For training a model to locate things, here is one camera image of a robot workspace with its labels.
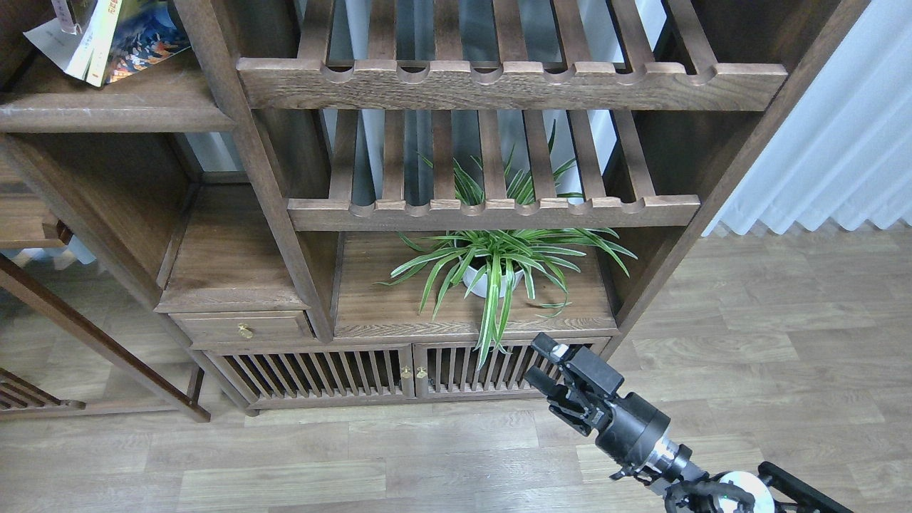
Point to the maroon book white characters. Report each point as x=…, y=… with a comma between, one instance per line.
x=73, y=15

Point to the colourful cover paperback book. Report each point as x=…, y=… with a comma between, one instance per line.
x=131, y=36

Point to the white plant pot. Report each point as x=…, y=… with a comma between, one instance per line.
x=476, y=281

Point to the dark wooden bookshelf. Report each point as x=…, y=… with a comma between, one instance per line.
x=262, y=177

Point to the white curtain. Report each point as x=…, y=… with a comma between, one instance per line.
x=842, y=158

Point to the green spider plant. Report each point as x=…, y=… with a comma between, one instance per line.
x=544, y=251

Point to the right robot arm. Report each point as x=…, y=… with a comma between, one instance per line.
x=686, y=487

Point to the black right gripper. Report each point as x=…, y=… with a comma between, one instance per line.
x=635, y=437

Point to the yellow green book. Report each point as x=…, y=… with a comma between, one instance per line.
x=69, y=51

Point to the brass drawer knob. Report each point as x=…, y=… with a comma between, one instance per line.
x=245, y=332

